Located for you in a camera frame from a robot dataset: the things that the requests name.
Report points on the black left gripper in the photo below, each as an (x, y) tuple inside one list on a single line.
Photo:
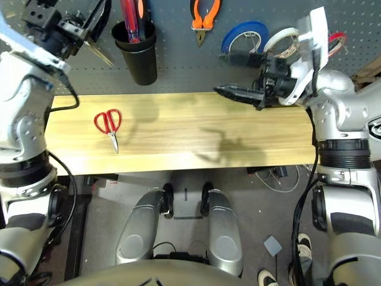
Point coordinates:
[(59, 29)]

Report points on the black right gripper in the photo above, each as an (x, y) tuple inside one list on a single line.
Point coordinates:
[(276, 80)]

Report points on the orange black needle-nose pliers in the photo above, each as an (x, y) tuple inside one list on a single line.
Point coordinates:
[(208, 21)]

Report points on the red tape roll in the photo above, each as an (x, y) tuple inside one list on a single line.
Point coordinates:
[(337, 35)]

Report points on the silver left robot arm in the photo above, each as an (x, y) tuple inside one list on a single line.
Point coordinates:
[(21, 119)]

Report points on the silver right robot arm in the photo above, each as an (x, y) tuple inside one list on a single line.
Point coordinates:
[(342, 119)]

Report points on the dark grey pegboard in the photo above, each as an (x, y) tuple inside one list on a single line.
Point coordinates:
[(178, 59)]

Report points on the blue tape roll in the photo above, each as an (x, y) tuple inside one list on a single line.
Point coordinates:
[(235, 29)]

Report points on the orange black screwdriver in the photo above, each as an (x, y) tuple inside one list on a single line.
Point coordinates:
[(146, 26)]

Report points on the white tape roll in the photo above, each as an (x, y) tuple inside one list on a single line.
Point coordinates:
[(279, 32)]

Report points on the black plastic cup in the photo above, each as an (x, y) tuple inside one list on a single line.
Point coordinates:
[(140, 68)]

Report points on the metal peg hook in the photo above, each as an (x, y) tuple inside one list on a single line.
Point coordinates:
[(345, 49)]

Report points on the brown cardboard box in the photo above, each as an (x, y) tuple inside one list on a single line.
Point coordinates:
[(372, 74)]

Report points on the silver right robot leg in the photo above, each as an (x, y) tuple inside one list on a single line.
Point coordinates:
[(223, 235)]

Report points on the silver robot leg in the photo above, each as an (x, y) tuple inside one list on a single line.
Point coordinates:
[(223, 235), (140, 229)]

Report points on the grey foot pedal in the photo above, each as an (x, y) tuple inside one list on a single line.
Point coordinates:
[(272, 245)]

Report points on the white black sneaker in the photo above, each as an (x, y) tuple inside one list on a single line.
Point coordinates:
[(268, 278), (305, 242)]

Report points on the silver left robot leg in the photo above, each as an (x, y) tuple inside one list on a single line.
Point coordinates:
[(140, 229)]

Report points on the black floor device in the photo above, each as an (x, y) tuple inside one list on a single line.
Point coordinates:
[(178, 256)]

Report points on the grey trouser leg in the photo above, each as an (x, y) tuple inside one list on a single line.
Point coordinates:
[(305, 269)]

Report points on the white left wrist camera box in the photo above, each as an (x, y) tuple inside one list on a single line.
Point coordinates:
[(32, 50)]

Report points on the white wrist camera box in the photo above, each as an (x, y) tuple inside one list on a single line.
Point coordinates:
[(32, 50), (315, 29)]

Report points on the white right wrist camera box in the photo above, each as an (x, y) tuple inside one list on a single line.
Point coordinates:
[(315, 29)]

